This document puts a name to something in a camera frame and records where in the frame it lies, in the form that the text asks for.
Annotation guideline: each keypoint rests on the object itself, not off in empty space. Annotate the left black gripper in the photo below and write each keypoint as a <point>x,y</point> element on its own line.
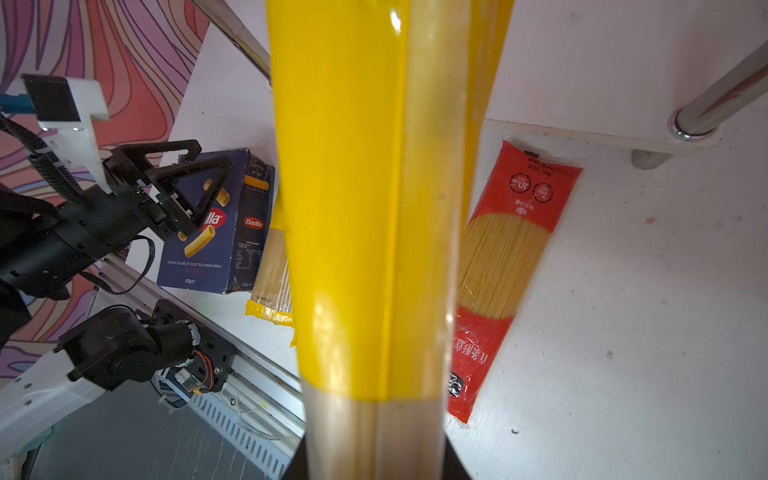
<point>54,249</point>

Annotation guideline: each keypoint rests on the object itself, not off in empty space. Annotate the yellow clear spaghetti bag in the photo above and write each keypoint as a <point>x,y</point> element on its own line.
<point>379,108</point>

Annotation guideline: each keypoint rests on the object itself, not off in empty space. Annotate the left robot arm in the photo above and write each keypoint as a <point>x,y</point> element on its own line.
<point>153,191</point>

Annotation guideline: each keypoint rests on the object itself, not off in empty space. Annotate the blue Barilla pasta box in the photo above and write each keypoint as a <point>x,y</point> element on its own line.
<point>224,255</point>

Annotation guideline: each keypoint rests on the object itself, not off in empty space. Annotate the white two-tier shelf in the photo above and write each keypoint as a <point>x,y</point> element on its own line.
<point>605,73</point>

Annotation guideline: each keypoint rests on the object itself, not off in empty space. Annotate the yellow Pastatime bag left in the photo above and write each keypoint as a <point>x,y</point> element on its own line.
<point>271,297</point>

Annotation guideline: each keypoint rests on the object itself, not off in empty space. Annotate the red spaghetti bag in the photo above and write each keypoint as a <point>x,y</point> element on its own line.
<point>507,235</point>

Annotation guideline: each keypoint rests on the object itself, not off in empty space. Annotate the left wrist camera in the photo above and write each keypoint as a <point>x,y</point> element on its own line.
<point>70,107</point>

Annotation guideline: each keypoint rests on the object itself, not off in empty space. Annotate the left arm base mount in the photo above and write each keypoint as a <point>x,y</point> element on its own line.
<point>205,371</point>

